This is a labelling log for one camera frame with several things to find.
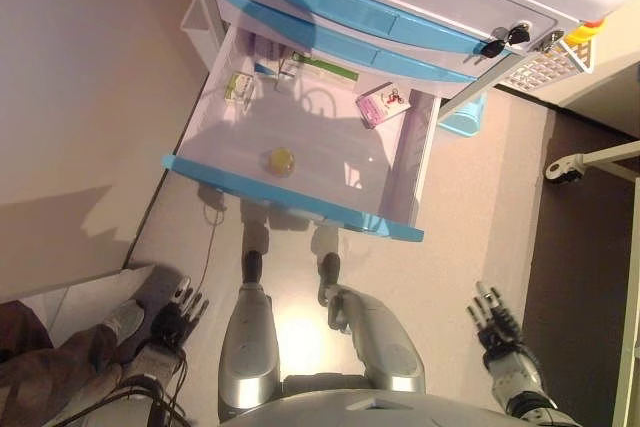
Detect white side bin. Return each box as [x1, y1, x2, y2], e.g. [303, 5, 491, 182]
[178, 0, 219, 71]

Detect long green white box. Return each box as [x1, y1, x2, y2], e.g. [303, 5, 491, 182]
[292, 51, 362, 88]

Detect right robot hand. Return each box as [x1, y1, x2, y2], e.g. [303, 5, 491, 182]
[467, 281, 526, 356]

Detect person brown trousers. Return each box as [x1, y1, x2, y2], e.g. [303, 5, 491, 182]
[0, 298, 124, 427]

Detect small white blue box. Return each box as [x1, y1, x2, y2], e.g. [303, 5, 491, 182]
[276, 59, 302, 92]

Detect small green white box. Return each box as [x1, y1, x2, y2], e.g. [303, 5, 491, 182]
[222, 71, 262, 108]

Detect thin floor cable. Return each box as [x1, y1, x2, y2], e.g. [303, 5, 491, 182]
[199, 195, 227, 301]

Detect waste bin blue lid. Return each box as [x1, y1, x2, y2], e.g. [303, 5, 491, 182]
[437, 93, 489, 139]

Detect caster wheel white frame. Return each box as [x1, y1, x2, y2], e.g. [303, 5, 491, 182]
[543, 139, 640, 184]

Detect grey robot torso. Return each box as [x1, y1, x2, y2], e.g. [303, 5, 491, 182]
[219, 374, 591, 427]

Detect pink medicine box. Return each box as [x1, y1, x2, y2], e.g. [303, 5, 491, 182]
[355, 81, 414, 128]

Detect black key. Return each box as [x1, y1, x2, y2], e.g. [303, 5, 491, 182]
[480, 39, 508, 61]
[504, 24, 533, 46]

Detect grey person shoe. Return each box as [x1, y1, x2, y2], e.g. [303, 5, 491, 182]
[101, 298, 147, 344]

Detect large white blue box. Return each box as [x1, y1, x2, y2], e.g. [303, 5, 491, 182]
[244, 31, 287, 66]

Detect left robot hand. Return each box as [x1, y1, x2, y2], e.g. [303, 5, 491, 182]
[149, 275, 210, 348]

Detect white wire basket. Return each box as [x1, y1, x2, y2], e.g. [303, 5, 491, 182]
[499, 21, 601, 94]

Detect metal side latch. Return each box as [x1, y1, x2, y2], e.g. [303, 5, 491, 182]
[536, 30, 566, 55]

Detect yellow container red lid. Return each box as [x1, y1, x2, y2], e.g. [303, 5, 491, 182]
[564, 16, 609, 46]

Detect small yellow round object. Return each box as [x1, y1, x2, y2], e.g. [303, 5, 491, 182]
[266, 146, 298, 179]

